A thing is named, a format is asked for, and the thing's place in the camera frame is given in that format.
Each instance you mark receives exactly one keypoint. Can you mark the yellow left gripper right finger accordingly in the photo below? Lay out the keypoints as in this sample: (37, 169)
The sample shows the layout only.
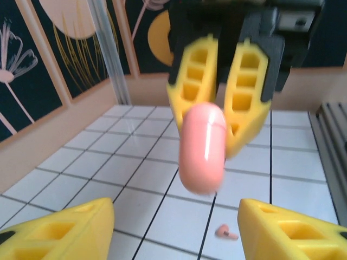
(252, 230)

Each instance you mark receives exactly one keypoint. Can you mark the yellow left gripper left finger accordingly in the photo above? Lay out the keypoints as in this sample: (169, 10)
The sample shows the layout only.
(67, 233)

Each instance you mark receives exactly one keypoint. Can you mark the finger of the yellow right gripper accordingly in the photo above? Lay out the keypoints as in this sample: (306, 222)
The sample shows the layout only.
(252, 127)
(179, 89)

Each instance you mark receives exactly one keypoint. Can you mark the pink soft ball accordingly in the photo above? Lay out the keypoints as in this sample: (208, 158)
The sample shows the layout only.
(202, 151)

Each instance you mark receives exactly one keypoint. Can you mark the dark panel leaves orange oval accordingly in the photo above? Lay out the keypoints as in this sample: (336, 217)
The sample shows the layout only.
(143, 48)

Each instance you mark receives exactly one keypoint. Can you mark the dark panel beige circle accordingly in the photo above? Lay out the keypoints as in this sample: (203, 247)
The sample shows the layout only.
(67, 21)

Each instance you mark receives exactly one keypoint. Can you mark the dark panel pink flowers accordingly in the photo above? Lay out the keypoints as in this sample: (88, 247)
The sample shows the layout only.
(27, 89)

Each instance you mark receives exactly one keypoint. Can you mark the aluminium corner post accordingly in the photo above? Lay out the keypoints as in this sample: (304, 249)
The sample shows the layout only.
(114, 62)

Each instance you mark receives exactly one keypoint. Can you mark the aluminium side rail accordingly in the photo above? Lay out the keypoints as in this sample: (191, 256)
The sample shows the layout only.
(332, 140)

